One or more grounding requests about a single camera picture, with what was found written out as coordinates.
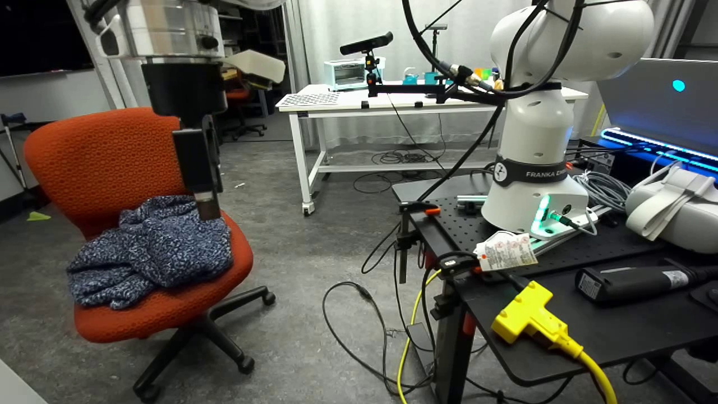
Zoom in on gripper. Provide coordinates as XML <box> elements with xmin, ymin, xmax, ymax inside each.
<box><xmin>141</xmin><ymin>62</ymin><xmax>228</xmax><ymax>221</ymax></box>

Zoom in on grey laptop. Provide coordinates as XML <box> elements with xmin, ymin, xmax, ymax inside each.
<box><xmin>596</xmin><ymin>58</ymin><xmax>718</xmax><ymax>175</ymax></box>

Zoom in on coil of grey cable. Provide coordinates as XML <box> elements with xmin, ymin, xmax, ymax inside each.
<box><xmin>571</xmin><ymin>170</ymin><xmax>633</xmax><ymax>213</ymax></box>

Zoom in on orange office chair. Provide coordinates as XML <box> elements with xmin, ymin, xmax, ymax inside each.
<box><xmin>23</xmin><ymin>107</ymin><xmax>277</xmax><ymax>403</ymax></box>

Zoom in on white work table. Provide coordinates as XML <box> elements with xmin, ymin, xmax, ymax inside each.
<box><xmin>275</xmin><ymin>80</ymin><xmax>590</xmax><ymax>217</ymax></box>

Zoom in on blue knitted sweater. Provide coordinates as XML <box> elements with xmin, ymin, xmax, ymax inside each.
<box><xmin>66</xmin><ymin>195</ymin><xmax>234</xmax><ymax>311</ymax></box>

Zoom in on heap of colourful toys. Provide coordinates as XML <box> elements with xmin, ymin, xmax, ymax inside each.
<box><xmin>472</xmin><ymin>66</ymin><xmax>504</xmax><ymax>91</ymax></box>

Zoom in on white toaster oven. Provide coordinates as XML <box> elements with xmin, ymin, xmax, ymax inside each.
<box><xmin>324</xmin><ymin>57</ymin><xmax>386</xmax><ymax>91</ymax></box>

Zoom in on yellow plug and cable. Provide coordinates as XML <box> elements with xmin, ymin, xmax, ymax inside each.
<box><xmin>396</xmin><ymin>268</ymin><xmax>619</xmax><ymax>404</ymax></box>

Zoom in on black box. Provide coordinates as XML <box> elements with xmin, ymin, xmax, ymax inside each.
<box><xmin>577</xmin><ymin>136</ymin><xmax>616</xmax><ymax>176</ymax></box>

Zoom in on black power brick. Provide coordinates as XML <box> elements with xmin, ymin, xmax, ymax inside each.
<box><xmin>574</xmin><ymin>263</ymin><xmax>718</xmax><ymax>307</ymax></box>

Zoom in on coil of black cable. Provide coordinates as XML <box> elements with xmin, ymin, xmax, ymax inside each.
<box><xmin>352</xmin><ymin>147</ymin><xmax>449</xmax><ymax>195</ymax></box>

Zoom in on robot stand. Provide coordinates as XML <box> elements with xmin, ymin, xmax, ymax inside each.
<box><xmin>392</xmin><ymin>172</ymin><xmax>718</xmax><ymax>404</ymax></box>

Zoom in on white headset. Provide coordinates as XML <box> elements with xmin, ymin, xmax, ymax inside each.
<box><xmin>624</xmin><ymin>164</ymin><xmax>718</xmax><ymax>254</ymax></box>

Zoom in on black clamp with orange handle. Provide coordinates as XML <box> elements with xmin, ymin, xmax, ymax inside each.
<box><xmin>394</xmin><ymin>200</ymin><xmax>443</xmax><ymax>284</ymax></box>

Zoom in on white perforated tray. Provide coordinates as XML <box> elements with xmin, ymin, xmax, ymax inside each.
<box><xmin>278</xmin><ymin>91</ymin><xmax>342</xmax><ymax>108</ymax></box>

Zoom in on white warning tag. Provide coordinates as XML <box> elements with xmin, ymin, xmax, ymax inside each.
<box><xmin>473</xmin><ymin>232</ymin><xmax>539</xmax><ymax>273</ymax></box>

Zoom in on camera on mount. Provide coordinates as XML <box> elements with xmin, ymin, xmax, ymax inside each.
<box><xmin>339</xmin><ymin>31</ymin><xmax>505</xmax><ymax>109</ymax></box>

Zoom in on blackboard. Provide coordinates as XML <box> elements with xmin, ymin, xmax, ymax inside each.
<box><xmin>0</xmin><ymin>0</ymin><xmax>95</xmax><ymax>78</ymax></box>

